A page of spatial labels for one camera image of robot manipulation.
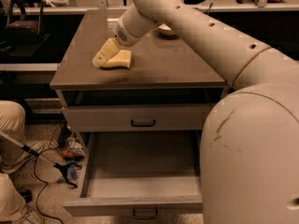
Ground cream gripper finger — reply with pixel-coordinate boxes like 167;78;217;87
92;51;108;68

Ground yellow sponge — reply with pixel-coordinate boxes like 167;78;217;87
101;49;132;68

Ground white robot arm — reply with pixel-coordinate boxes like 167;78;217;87
93;0;299;224

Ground grey drawer cabinet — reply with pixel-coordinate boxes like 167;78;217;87
50;7;230;220

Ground closed middle drawer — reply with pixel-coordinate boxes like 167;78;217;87
62;104;210;132

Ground open bottom drawer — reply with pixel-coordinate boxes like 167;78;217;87
64;131;202;219

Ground white bowl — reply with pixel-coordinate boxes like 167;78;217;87
158;24;176;36

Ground black chair background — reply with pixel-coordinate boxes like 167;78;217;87
0;0;47;59

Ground person leg beige trousers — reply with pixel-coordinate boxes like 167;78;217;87
0;101;46;175

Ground grabber reacher stick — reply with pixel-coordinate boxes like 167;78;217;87
0;132;80;188

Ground wire basket with items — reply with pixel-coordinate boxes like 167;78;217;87
49;122;85;160

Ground black cable left floor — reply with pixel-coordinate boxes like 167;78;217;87
33;148;64;224

